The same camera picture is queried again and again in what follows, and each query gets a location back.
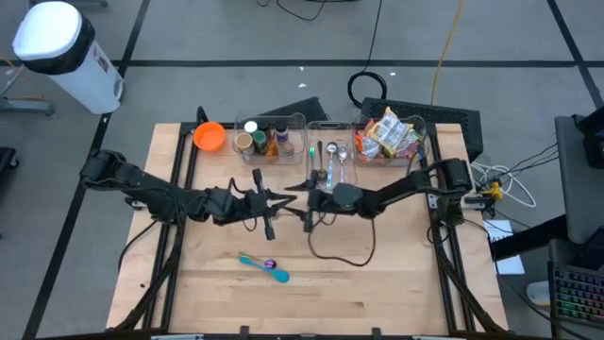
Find orange label spice jar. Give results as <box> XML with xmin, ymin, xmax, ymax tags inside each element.
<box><xmin>261</xmin><ymin>123</ymin><xmax>280</xmax><ymax>160</ymax></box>

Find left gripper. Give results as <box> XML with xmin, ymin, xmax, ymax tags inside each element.
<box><xmin>216</xmin><ymin>167</ymin><xmax>299</xmax><ymax>243</ymax></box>

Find grey stand base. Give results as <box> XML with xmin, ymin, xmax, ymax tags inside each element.
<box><xmin>0</xmin><ymin>96</ymin><xmax>55</xmax><ymax>117</ymax></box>

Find black hanging cable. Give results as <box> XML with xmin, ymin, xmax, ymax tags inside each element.
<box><xmin>346</xmin><ymin>0</ymin><xmax>389</xmax><ymax>110</ymax></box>

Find white computer mouse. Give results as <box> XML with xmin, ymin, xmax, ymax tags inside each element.
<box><xmin>526</xmin><ymin>280</ymin><xmax>552</xmax><ymax>307</ymax></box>

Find white cable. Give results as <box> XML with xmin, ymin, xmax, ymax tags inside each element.
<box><xmin>470</xmin><ymin>159</ymin><xmax>538</xmax><ymax>209</ymax></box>

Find green lid spice jar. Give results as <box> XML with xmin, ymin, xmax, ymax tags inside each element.
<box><xmin>252</xmin><ymin>129</ymin><xmax>269</xmax><ymax>155</ymax></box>

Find white trash can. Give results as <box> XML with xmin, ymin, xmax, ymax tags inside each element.
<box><xmin>11</xmin><ymin>1</ymin><xmax>126</xmax><ymax>116</ymax></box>

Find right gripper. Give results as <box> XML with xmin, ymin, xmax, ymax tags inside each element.
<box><xmin>283</xmin><ymin>168</ymin><xmax>336</xmax><ymax>234</ymax></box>

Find white paper sheet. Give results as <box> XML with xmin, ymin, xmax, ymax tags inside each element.
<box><xmin>481</xmin><ymin>218</ymin><xmax>526</xmax><ymax>277</ymax></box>

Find dark metal spoon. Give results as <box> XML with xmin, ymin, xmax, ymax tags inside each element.
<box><xmin>316</xmin><ymin>140</ymin><xmax>327</xmax><ymax>183</ymax></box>

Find orange bowl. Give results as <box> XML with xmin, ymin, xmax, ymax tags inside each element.
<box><xmin>192</xmin><ymin>121</ymin><xmax>228</xmax><ymax>154</ymax></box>

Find power strip yellow plug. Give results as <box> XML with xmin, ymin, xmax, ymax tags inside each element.
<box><xmin>460</xmin><ymin>180</ymin><xmax>505</xmax><ymax>210</ymax></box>

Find RGB lit keyboard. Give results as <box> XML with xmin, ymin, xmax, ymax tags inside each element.
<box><xmin>548</xmin><ymin>263</ymin><xmax>604</xmax><ymax>328</ymax></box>

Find yellow cable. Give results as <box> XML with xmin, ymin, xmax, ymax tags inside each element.
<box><xmin>429</xmin><ymin>0</ymin><xmax>467</xmax><ymax>106</ymax></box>

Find green ramen packet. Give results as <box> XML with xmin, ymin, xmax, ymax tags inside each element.
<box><xmin>394</xmin><ymin>127</ymin><xmax>425</xmax><ymax>161</ymax></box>

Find black loose cable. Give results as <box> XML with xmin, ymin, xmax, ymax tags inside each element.
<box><xmin>306</xmin><ymin>214</ymin><xmax>378</xmax><ymax>268</ymax></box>

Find clear plastic bin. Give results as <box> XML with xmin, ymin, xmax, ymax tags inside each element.
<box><xmin>353</xmin><ymin>112</ymin><xmax>430</xmax><ymax>168</ymax></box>
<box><xmin>305</xmin><ymin>119</ymin><xmax>359</xmax><ymax>190</ymax></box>
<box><xmin>232</xmin><ymin>111</ymin><xmax>308</xmax><ymax>166</ymax></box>

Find orange ramen packet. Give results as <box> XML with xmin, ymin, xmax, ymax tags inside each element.
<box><xmin>354</xmin><ymin>120</ymin><xmax>382</xmax><ymax>161</ymax></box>

